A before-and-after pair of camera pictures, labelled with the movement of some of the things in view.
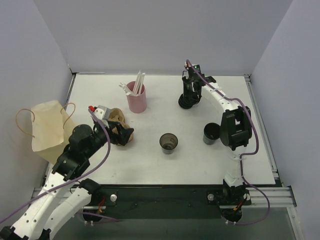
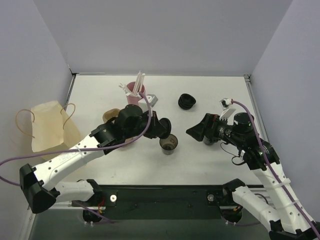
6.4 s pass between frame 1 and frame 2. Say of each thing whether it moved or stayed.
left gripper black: moved
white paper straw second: stayed
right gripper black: moved
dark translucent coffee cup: stayed
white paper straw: stayed
